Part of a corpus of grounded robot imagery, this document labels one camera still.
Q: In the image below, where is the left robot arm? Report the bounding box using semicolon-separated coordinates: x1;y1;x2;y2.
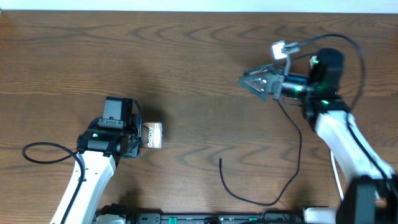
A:
51;114;142;223

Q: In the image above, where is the black USB charging cable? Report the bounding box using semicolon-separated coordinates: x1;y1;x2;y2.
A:
218;98;303;207

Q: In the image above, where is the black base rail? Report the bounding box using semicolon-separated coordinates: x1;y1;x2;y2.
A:
96;203;330;224

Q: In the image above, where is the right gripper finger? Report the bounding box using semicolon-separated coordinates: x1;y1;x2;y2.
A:
243;64;284;76
238;75;269;101

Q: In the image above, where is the Samsung Galaxy smartphone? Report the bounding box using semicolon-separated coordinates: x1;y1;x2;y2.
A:
140;122;162;149

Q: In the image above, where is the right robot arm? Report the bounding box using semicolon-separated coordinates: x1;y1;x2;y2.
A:
239;48;397;223

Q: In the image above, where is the white power strip cord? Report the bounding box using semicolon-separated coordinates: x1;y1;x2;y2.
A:
329;149;346;202

